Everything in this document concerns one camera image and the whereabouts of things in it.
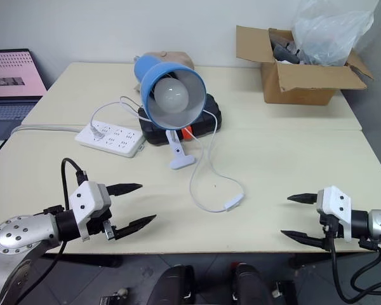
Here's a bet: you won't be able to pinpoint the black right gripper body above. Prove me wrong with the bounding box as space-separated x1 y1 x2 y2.
319 212 341 252

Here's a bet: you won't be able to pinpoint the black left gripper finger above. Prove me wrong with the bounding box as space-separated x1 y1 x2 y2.
114 214 157 240
107 182 144 197

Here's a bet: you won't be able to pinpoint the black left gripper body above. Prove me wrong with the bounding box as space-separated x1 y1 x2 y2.
87 207 119 241

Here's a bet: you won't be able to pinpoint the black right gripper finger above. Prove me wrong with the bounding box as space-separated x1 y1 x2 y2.
286 192 319 205
279 230 326 250

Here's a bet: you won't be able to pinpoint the white plug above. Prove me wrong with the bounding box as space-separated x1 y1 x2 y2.
90 121 105 141

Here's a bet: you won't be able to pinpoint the blue clip desk lamp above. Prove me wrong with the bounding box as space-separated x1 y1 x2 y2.
133 55 208 171

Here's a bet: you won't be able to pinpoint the white power strip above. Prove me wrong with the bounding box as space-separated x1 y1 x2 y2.
74 119 146 159

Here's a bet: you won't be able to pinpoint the dark rounded shape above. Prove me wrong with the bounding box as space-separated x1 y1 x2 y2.
231 261 271 305
151 264 197 305

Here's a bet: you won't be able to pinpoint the white round light bulb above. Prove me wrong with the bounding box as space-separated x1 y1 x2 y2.
153 76 190 113

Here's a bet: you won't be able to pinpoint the brown cardboard box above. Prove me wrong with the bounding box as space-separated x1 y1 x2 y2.
235 25 375 105

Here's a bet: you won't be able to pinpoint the black plastic tool case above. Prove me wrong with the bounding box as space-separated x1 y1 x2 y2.
137 93 224 147

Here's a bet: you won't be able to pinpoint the dark grey items in box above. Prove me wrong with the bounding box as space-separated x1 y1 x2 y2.
271 28 302 65

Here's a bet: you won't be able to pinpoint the open laptop computer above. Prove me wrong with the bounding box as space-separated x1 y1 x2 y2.
0 48 49 141

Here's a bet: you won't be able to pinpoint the clear plastic bag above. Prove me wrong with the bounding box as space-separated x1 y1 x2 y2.
291 0 375 68

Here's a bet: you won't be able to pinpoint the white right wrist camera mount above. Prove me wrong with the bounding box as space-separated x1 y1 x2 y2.
315 186 354 244

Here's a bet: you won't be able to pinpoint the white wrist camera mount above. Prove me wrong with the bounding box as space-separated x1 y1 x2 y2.
68 180 112 243
315 186 354 244

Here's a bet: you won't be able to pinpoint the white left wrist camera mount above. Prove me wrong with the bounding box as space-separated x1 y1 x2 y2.
68 180 112 243

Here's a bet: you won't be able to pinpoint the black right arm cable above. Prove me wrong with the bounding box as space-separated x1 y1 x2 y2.
328 241 381 304

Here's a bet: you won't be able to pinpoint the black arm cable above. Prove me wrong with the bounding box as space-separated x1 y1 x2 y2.
41 157 90 278
328 241 381 304

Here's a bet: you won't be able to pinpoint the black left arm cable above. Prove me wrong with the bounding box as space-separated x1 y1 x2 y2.
41 157 90 278

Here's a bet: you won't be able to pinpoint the white inline cord switch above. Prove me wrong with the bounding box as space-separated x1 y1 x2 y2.
222 192 246 212

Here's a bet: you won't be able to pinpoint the grey power strip cable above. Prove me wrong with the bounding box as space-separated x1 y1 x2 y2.
10 124 86 136

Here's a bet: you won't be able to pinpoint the white lamp cord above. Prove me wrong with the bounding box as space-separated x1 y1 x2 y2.
90 96 247 214

